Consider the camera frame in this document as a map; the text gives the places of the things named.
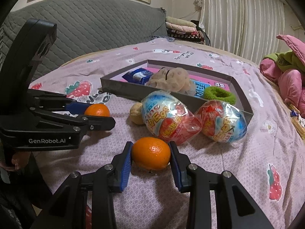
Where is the blue snack packet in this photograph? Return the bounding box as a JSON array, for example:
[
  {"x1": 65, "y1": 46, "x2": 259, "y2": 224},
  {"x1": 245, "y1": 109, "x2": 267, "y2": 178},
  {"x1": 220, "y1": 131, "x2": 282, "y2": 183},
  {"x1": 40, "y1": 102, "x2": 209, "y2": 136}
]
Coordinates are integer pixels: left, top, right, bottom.
[{"x1": 122, "y1": 68, "x2": 153, "y2": 85}]

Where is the person's left hand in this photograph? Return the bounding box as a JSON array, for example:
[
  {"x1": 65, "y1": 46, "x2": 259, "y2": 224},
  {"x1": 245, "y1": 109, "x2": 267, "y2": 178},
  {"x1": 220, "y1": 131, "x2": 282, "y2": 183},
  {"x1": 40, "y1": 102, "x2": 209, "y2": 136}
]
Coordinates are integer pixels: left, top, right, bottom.
[{"x1": 1, "y1": 152, "x2": 31, "y2": 171}]

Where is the green garment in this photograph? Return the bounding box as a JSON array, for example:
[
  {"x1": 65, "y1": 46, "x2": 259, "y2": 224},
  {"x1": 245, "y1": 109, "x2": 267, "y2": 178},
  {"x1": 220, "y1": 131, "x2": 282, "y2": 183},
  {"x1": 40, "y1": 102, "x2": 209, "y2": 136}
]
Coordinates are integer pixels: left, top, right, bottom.
[{"x1": 263, "y1": 51, "x2": 304, "y2": 74}]

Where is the green fuzzy hair ring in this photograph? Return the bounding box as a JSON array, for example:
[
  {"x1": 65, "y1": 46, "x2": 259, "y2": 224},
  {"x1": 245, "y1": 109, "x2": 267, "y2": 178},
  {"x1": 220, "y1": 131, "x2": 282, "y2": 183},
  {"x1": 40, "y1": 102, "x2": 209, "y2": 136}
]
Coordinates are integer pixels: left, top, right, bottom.
[{"x1": 203, "y1": 86, "x2": 237, "y2": 106}]

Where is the pink book blue label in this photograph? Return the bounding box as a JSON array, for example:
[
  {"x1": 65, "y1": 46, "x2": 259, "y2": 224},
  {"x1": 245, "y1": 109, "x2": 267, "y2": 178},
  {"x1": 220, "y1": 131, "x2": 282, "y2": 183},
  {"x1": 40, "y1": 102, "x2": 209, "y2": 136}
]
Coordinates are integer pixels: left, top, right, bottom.
[{"x1": 111, "y1": 67, "x2": 230, "y2": 98}]

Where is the pink quilted duvet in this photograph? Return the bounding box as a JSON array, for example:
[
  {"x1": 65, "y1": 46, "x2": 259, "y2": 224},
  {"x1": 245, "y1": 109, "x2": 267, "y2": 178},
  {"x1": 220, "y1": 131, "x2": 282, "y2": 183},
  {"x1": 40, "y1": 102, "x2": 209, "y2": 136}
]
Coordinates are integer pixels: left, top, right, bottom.
[{"x1": 259, "y1": 35, "x2": 304, "y2": 117}]

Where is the pink strawberry print bedsheet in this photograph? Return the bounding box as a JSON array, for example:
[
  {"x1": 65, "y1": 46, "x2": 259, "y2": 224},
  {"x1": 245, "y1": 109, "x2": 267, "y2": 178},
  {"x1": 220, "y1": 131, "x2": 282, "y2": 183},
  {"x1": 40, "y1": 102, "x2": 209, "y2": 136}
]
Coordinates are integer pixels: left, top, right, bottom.
[{"x1": 30, "y1": 38, "x2": 304, "y2": 228}]

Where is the beige mesh bath puff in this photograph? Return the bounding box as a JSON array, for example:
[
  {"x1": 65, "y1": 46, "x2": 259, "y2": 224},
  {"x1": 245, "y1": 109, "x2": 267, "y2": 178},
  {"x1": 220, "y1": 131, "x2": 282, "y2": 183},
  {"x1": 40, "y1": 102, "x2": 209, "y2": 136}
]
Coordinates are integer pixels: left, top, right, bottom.
[{"x1": 145, "y1": 67, "x2": 196, "y2": 96}]

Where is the toy egg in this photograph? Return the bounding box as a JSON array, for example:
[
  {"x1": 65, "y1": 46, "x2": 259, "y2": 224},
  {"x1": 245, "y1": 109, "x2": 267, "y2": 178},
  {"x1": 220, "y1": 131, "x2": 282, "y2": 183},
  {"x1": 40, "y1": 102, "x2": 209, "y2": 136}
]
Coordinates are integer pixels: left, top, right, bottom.
[
  {"x1": 141, "y1": 90, "x2": 202, "y2": 145},
  {"x1": 195, "y1": 100, "x2": 247, "y2": 143}
]

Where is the orange mandarin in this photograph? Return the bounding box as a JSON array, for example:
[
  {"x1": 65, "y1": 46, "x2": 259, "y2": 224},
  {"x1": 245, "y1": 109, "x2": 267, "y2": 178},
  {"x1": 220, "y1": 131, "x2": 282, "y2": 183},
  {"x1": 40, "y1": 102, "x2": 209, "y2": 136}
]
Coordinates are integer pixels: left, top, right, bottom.
[
  {"x1": 131, "y1": 137, "x2": 171, "y2": 171},
  {"x1": 84, "y1": 103, "x2": 110, "y2": 117}
]

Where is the white striped curtain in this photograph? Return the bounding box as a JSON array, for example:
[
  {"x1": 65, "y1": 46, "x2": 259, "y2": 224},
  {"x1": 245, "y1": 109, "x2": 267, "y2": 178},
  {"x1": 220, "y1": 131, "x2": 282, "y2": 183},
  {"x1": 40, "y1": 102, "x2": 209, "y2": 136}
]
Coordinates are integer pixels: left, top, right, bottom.
[{"x1": 195, "y1": 0, "x2": 285, "y2": 64}]

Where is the walnut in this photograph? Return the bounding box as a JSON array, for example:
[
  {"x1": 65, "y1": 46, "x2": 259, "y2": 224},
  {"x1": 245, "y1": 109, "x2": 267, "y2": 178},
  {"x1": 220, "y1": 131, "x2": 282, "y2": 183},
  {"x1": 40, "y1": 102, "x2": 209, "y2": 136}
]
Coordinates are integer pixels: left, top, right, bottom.
[{"x1": 129, "y1": 102, "x2": 144, "y2": 125}]

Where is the stack of folded blankets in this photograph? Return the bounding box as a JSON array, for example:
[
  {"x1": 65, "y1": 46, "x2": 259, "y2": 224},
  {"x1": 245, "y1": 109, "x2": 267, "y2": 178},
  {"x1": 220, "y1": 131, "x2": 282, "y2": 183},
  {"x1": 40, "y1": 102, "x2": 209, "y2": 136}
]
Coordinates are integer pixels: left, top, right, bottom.
[{"x1": 165, "y1": 16, "x2": 209, "y2": 44}]

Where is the snack pile on bed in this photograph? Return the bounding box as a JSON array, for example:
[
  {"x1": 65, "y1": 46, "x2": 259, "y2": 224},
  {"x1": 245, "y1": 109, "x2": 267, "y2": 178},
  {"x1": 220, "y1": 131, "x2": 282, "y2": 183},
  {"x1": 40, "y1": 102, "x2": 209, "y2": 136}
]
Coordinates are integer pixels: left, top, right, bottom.
[{"x1": 288, "y1": 103, "x2": 304, "y2": 140}]

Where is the grey cardboard box tray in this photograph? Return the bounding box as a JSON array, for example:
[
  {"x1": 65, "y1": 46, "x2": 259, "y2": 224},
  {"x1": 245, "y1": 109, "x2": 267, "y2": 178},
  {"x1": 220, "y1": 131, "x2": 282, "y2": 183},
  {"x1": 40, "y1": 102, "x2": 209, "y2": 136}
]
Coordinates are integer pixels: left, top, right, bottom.
[{"x1": 100, "y1": 59, "x2": 254, "y2": 125}]

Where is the grey quilted headboard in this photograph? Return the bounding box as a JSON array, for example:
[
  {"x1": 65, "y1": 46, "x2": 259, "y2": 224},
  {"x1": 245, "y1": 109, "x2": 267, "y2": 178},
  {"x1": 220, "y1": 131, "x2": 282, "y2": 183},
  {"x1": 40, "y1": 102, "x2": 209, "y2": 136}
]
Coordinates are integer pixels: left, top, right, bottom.
[{"x1": 1, "y1": 0, "x2": 167, "y2": 80}]

